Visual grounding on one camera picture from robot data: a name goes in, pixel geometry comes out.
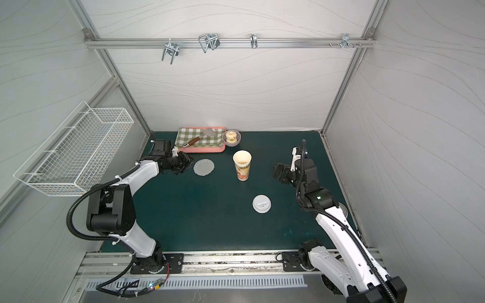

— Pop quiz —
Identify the wooden handled metal spatula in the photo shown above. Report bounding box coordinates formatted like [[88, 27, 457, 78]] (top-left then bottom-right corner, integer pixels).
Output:
[[183, 128, 217, 148]]

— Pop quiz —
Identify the small bowl with pastry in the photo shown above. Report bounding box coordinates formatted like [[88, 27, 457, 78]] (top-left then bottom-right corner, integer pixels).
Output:
[[222, 130, 242, 147]]

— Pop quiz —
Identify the green checkered cloth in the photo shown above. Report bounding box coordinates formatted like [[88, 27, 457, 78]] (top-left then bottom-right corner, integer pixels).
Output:
[[174, 128, 226, 148]]

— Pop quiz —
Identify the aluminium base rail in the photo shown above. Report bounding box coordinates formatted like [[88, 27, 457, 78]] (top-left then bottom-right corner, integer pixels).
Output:
[[75, 247, 387, 279]]

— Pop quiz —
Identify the white vent strip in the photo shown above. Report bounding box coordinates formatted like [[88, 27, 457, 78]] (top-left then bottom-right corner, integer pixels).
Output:
[[84, 275, 308, 291]]

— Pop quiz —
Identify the black corrugated cable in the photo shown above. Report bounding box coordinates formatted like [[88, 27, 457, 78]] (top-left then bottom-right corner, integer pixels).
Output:
[[295, 139, 399, 303], [66, 163, 141, 242]]

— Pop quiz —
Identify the right black corrugated cable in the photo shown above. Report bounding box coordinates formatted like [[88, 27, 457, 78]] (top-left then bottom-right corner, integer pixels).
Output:
[[295, 139, 399, 303]]

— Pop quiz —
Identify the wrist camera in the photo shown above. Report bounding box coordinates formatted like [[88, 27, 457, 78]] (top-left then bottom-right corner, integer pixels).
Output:
[[290, 146, 308, 172], [149, 140, 173, 157]]

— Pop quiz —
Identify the white plastic cup lid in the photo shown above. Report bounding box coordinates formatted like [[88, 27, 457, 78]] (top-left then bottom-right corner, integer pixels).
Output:
[[252, 194, 272, 214]]

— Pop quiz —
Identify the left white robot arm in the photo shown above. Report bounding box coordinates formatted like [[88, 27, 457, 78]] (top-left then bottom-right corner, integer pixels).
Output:
[[87, 151, 193, 273]]

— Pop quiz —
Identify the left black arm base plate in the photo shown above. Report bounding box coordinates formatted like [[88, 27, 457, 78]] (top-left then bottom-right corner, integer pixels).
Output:
[[130, 253, 184, 275]]

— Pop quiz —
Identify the metal hook clamp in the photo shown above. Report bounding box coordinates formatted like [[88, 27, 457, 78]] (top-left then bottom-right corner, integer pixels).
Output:
[[198, 34, 221, 53], [161, 39, 179, 64], [328, 34, 362, 49], [250, 34, 258, 49]]

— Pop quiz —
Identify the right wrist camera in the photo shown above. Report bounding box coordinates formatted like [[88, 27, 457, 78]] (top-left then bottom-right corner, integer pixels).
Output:
[[290, 146, 308, 172]]

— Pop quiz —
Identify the white wire basket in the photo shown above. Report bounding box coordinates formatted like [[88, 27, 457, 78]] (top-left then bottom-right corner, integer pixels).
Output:
[[13, 101, 134, 196]]

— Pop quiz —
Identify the pink tray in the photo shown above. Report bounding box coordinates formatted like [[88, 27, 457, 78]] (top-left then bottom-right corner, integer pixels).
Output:
[[175, 127, 227, 154]]

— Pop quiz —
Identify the aluminium crossbar rail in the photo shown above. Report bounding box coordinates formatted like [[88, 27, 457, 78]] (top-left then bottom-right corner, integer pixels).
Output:
[[85, 36, 376, 49]]

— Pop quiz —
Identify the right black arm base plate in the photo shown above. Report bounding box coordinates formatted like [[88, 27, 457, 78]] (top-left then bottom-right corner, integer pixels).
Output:
[[275, 251, 316, 272]]

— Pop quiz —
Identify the milk tea paper cup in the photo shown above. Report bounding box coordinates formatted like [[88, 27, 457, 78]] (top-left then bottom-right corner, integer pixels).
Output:
[[232, 150, 252, 181]]

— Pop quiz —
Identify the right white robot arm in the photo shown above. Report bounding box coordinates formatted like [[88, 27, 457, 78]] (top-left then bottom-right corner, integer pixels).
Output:
[[273, 159, 407, 302]]

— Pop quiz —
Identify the left black corrugated cable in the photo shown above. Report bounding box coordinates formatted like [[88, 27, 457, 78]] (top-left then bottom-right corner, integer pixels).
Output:
[[66, 163, 141, 242]]

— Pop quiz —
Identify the round object at mat edge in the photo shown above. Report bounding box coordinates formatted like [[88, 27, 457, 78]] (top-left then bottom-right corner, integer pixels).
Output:
[[338, 203, 349, 218]]

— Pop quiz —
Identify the round fan on floor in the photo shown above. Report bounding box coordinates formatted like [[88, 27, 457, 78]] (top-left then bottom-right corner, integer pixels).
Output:
[[321, 275, 342, 295]]

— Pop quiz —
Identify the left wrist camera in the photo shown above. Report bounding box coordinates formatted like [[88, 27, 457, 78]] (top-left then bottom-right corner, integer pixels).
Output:
[[149, 140, 173, 157]]

